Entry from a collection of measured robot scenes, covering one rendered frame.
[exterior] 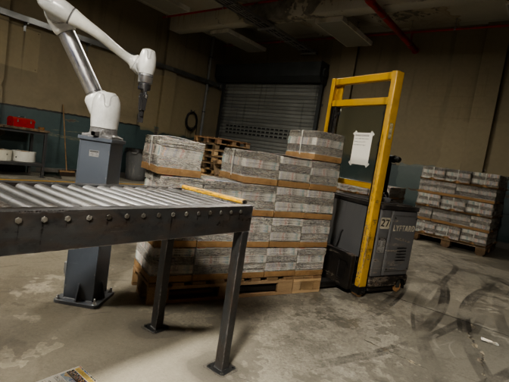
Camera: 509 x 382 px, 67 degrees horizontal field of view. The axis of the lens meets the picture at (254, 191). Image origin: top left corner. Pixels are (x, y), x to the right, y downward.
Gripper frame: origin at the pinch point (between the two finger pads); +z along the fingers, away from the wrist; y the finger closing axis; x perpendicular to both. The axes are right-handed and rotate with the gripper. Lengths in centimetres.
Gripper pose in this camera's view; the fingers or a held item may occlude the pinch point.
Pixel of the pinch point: (140, 116)
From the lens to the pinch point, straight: 256.1
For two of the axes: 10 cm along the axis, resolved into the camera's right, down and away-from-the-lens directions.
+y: -5.2, -1.6, 8.4
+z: -1.5, 9.8, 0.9
